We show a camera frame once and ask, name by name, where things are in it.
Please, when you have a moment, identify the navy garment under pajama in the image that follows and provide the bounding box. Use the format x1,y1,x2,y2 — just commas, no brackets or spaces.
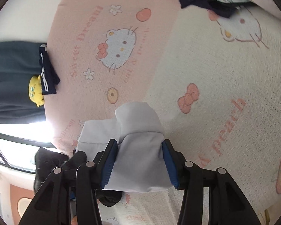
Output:
179,0,244,18

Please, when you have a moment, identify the navy white-striped folded garment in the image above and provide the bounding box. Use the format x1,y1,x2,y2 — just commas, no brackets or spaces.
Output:
39,44,60,95

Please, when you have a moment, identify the yellow plush toy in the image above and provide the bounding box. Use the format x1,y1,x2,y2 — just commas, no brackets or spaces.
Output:
28,75,44,107

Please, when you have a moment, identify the white shirt navy trim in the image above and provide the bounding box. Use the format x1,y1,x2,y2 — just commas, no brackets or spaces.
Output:
76,102,172,193

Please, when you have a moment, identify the dark teal curtain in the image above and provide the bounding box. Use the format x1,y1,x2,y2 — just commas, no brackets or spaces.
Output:
0,41,46,124

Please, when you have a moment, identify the pink cream Hello Kitty blanket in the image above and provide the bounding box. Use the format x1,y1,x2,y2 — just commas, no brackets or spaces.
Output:
45,0,281,214

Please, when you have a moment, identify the black window frame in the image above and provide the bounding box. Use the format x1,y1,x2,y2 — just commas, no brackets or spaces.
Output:
0,133,58,174

